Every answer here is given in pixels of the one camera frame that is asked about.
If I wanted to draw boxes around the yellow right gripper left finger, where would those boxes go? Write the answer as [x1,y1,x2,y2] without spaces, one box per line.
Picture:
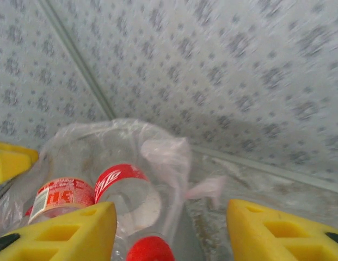
[0,201,118,261]

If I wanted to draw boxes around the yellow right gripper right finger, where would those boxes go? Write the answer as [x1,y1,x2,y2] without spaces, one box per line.
[227,198,338,261]

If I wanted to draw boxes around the clear bottle orange-red label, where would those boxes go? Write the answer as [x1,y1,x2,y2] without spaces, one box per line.
[21,178,96,226]

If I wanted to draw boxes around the Coca-Cola bottle red cap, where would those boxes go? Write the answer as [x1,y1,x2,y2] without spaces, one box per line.
[94,164,176,261]

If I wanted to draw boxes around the translucent plastic bin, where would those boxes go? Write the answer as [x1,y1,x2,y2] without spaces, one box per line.
[0,119,198,261]

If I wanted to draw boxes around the aluminium frame rail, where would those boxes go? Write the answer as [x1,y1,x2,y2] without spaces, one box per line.
[190,144,338,192]

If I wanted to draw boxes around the aluminium frame post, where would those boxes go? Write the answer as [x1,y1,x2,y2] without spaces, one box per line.
[39,0,116,122]

